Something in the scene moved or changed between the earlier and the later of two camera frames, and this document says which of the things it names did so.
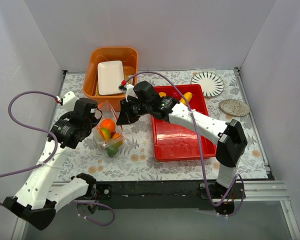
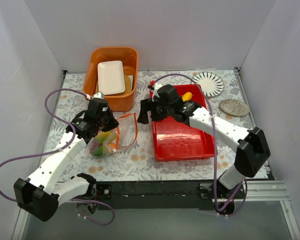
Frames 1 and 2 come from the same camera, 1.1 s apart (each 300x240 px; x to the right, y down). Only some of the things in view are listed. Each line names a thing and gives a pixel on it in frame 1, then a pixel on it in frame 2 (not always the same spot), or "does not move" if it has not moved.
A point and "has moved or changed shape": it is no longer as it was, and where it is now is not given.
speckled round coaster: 234,107 does not move
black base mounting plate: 168,194 does not move
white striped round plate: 212,84 does not move
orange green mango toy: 113,150 -> 98,149
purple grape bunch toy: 112,134 -> 94,145
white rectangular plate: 110,75 does not move
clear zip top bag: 107,132 has moved or changed shape
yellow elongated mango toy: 188,95 does not move
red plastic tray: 173,142 does not move
